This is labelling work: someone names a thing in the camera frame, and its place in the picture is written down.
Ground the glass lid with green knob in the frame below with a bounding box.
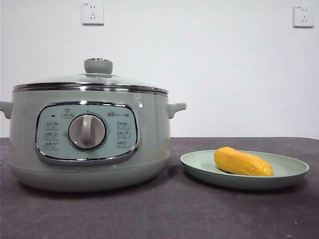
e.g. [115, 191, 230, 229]
[12, 57, 168, 95]

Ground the yellow corn cob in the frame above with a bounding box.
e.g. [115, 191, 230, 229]
[213, 146, 275, 177]

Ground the pale green electric steamer pot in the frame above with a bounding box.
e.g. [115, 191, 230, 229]
[0, 87, 187, 193]

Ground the pale green round plate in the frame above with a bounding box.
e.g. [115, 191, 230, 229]
[179, 149, 310, 191]

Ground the grey round dial knob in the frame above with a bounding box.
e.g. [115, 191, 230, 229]
[68, 114, 108, 150]

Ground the white wall socket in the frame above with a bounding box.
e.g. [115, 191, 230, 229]
[82, 1, 105, 26]
[292, 5, 316, 28]

